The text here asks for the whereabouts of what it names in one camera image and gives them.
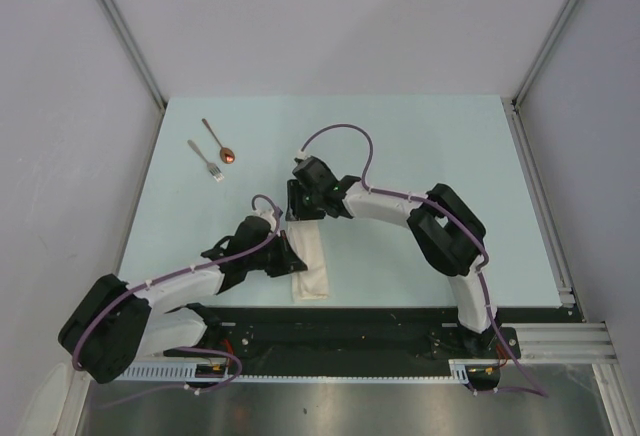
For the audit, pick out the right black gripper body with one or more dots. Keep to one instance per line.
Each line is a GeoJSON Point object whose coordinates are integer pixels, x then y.
{"type": "Point", "coordinates": [310, 204]}

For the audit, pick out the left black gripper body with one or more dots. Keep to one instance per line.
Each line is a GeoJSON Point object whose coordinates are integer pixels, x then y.
{"type": "Point", "coordinates": [258, 260]}

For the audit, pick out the white cloth napkin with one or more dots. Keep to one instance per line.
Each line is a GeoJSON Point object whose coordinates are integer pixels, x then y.
{"type": "Point", "coordinates": [312, 283]}

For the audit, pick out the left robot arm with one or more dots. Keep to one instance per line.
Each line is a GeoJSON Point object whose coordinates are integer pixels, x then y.
{"type": "Point", "coordinates": [116, 322]}

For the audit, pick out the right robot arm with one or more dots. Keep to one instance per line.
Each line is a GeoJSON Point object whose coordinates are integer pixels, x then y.
{"type": "Point", "coordinates": [447, 232]}

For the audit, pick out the silver fork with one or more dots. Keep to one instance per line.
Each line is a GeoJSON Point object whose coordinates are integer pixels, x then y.
{"type": "Point", "coordinates": [211, 167]}

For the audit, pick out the copper spoon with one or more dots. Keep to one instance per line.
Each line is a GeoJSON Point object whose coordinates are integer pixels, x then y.
{"type": "Point", "coordinates": [226, 155]}

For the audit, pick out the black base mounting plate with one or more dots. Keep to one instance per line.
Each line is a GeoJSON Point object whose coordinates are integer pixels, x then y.
{"type": "Point", "coordinates": [345, 341]}

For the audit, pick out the white slotted cable duct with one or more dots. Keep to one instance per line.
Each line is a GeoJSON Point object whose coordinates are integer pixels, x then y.
{"type": "Point", "coordinates": [193, 374]}

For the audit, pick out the aluminium cross rail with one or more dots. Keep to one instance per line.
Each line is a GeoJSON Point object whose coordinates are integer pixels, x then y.
{"type": "Point", "coordinates": [565, 343]}

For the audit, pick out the left aluminium frame post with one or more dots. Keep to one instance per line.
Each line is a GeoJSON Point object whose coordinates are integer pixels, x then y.
{"type": "Point", "coordinates": [133, 52]}

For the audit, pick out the aluminium frame post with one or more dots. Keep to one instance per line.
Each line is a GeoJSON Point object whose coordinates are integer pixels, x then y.
{"type": "Point", "coordinates": [549, 43]}
{"type": "Point", "coordinates": [133, 52]}

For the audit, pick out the right aluminium frame post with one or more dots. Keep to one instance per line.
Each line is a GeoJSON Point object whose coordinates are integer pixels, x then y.
{"type": "Point", "coordinates": [549, 43]}

